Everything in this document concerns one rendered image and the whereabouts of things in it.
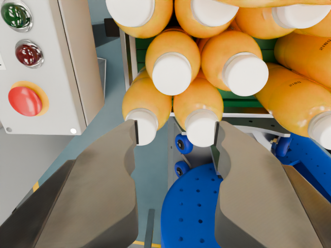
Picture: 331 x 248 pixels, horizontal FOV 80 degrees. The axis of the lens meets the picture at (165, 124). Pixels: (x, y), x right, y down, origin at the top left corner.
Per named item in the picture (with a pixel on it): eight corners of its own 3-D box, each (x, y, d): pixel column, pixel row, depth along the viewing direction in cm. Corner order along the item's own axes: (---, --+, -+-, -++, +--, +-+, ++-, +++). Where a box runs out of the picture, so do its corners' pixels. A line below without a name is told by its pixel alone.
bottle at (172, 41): (188, 67, 40) (197, 105, 23) (153, 63, 39) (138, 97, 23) (195, 28, 36) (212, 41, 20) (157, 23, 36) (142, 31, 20)
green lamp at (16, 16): (11, 28, 20) (2, 29, 18) (2, 2, 18) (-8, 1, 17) (33, 28, 19) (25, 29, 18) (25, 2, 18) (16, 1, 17)
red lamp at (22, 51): (24, 65, 21) (16, 67, 20) (16, 43, 20) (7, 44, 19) (44, 65, 21) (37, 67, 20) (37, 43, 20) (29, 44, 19)
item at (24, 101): (20, 112, 24) (13, 117, 23) (9, 83, 22) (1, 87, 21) (49, 113, 24) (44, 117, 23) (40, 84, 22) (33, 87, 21)
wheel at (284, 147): (272, 157, 41) (282, 162, 40) (278, 139, 39) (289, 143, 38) (278, 147, 44) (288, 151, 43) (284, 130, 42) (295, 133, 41)
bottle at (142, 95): (131, 75, 41) (102, 116, 25) (159, 55, 39) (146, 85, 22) (152, 102, 44) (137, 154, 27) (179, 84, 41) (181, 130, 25)
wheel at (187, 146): (186, 159, 41) (193, 155, 42) (187, 140, 38) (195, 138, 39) (173, 148, 44) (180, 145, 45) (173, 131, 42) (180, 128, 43)
